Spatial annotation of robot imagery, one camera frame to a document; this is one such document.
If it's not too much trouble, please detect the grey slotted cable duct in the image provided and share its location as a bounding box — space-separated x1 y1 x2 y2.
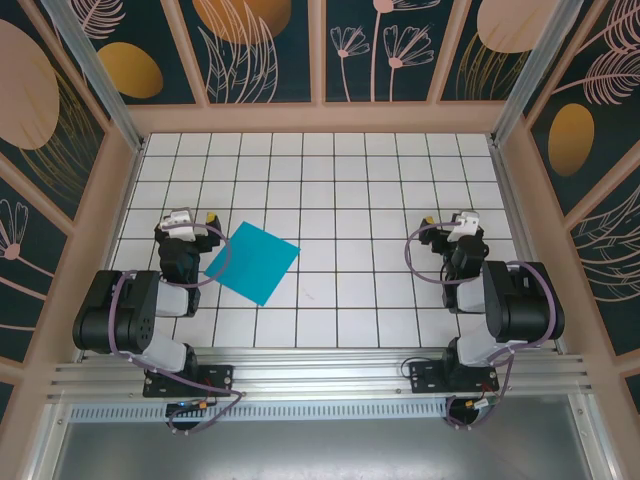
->
67 403 451 422

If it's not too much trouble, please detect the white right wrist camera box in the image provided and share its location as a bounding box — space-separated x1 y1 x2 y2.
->
446 209 482 245

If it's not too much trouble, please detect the small electronics board with connector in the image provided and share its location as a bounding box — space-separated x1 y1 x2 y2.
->
462 396 502 415
166 398 221 416

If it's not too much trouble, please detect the teal cloth sheet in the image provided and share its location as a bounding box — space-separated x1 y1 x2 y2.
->
204 220 303 307

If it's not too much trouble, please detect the aluminium side rail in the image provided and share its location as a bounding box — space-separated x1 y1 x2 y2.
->
489 142 571 354

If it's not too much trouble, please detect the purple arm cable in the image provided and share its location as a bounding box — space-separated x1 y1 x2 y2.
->
404 226 559 432
110 222 246 437

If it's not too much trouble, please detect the aluminium corner post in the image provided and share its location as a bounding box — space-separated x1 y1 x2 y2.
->
488 0 585 149
38 0 147 154

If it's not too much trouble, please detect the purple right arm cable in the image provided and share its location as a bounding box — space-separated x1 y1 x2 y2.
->
404 226 559 432

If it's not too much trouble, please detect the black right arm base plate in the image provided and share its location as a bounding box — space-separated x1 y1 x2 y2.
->
408 360 500 396

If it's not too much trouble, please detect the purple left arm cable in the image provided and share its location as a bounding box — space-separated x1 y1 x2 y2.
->
110 222 246 437

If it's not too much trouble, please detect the grey metal sheet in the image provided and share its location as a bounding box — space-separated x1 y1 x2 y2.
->
27 394 619 480

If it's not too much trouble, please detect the aluminium extrusion rail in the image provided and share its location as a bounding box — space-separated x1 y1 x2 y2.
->
47 346 599 403

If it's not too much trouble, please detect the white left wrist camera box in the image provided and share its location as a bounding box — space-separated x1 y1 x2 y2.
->
159 208 197 240

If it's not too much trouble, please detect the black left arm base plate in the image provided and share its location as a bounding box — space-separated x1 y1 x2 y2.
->
143 363 236 399

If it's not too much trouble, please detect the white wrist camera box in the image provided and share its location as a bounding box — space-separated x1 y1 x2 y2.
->
446 209 482 245
159 208 197 240

